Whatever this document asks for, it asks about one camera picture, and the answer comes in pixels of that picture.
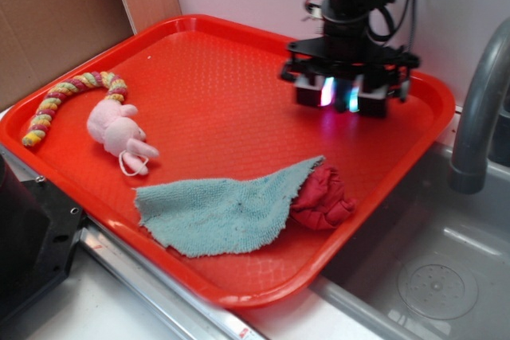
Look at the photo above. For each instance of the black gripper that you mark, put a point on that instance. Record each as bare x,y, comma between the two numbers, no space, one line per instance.
379,72

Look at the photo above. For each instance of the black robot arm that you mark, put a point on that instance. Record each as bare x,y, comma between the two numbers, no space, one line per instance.
353,19

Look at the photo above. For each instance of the red crumpled cloth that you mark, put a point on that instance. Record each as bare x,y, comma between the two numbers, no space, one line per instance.
321,203

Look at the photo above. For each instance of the red plastic tray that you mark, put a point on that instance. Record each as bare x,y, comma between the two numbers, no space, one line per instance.
211,101

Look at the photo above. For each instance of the grey sink faucet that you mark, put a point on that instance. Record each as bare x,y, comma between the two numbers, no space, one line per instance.
483,130

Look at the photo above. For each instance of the grey toy sink basin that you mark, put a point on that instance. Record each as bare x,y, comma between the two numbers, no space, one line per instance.
429,263

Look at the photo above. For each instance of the teal terry cloth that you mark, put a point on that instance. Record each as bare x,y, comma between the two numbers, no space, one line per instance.
215,216

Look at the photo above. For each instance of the pink plush bunny toy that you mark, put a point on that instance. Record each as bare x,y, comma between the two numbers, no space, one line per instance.
111,124

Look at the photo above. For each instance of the brown cardboard panel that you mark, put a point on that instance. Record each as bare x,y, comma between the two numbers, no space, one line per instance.
43,39

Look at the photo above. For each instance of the multicolour twisted rope toy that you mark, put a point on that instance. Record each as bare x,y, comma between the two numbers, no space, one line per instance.
40,124

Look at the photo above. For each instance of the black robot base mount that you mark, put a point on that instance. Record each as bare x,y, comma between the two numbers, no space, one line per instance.
40,228

